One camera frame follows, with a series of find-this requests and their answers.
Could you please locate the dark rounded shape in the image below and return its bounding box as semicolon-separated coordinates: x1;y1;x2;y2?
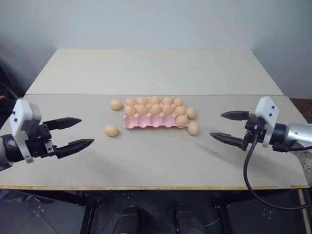
111;205;140;234
175;203;205;234

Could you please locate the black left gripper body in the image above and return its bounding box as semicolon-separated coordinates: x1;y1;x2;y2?
24;123;59;159

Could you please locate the pink egg tray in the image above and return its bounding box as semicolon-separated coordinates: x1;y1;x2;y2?
122;97;190;129

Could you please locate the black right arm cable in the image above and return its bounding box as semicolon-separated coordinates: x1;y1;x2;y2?
243;137;312;210

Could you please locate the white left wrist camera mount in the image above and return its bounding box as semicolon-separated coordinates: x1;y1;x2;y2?
10;98;43;164

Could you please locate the black table frame brace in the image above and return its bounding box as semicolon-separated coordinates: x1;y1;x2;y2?
23;190;87;206

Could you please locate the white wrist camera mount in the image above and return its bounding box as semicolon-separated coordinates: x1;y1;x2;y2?
10;98;43;164
253;96;280;149

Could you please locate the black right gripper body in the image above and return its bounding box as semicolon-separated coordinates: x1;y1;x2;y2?
241;114;269;152

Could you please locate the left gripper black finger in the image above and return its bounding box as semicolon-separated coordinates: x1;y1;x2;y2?
55;138;95;160
42;117;82;131

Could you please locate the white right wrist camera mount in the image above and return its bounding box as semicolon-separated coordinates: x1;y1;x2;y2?
253;96;280;149

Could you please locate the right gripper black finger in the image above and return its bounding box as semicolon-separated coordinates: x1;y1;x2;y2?
220;111;250;121
210;132;245;149

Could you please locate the black table leg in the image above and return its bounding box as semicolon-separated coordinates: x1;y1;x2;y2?
212;192;232;234
79;191;104;234

